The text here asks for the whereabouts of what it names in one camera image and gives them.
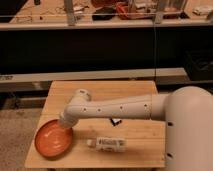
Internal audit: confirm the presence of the orange ceramic bowl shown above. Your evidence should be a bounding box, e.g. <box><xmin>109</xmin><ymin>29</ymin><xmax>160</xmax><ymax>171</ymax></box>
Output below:
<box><xmin>34</xmin><ymin>119</ymin><xmax>73</xmax><ymax>158</ymax></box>

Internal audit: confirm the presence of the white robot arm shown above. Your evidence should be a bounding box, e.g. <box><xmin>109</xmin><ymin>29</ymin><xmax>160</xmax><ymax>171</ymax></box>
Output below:
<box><xmin>59</xmin><ymin>86</ymin><xmax>213</xmax><ymax>171</ymax></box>

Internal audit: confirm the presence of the black candy bar wrapper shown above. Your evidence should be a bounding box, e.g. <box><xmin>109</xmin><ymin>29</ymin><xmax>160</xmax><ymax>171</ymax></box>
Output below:
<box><xmin>110</xmin><ymin>118</ymin><xmax>122</xmax><ymax>126</ymax></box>

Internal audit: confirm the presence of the wooden slat table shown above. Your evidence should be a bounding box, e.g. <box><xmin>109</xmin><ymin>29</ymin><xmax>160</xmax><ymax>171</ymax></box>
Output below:
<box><xmin>25</xmin><ymin>81</ymin><xmax>165</xmax><ymax>171</ymax></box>

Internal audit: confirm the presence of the white lying bottle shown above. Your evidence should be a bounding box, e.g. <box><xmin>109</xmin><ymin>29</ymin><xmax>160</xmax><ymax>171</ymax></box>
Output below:
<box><xmin>86</xmin><ymin>137</ymin><xmax>126</xmax><ymax>153</ymax></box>

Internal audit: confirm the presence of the black object on shelf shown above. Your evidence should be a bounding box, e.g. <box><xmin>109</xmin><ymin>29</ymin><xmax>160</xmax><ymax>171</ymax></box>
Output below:
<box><xmin>92</xmin><ymin>7</ymin><xmax>116</xmax><ymax>21</ymax></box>

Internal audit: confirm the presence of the orange tray on shelf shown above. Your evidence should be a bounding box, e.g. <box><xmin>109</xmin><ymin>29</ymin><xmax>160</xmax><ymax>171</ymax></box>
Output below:
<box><xmin>116</xmin><ymin>2</ymin><xmax>156</xmax><ymax>20</ymax></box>

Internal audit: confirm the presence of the blue hanging cable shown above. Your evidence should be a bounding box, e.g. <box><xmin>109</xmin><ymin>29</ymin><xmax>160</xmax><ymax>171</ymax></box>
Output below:
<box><xmin>152</xmin><ymin>18</ymin><xmax>158</xmax><ymax>81</ymax></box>

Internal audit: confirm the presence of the metal shelf rail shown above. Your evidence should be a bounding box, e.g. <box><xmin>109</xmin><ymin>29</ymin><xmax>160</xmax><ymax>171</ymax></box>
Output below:
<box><xmin>0</xmin><ymin>19</ymin><xmax>213</xmax><ymax>31</ymax></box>

